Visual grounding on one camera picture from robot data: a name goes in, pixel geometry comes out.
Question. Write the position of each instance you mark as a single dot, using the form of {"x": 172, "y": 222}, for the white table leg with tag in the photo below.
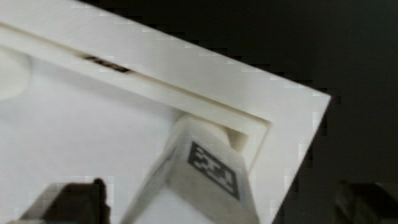
{"x": 200, "y": 170}

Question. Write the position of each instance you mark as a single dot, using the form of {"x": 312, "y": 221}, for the white square table top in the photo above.
{"x": 83, "y": 131}

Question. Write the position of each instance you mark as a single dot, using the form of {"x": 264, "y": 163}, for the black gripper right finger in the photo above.
{"x": 366, "y": 203}

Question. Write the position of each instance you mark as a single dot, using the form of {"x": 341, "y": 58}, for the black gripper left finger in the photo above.
{"x": 69, "y": 204}

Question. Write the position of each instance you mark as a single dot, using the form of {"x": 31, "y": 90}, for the white U-shaped obstacle fence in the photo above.
{"x": 117, "y": 51}

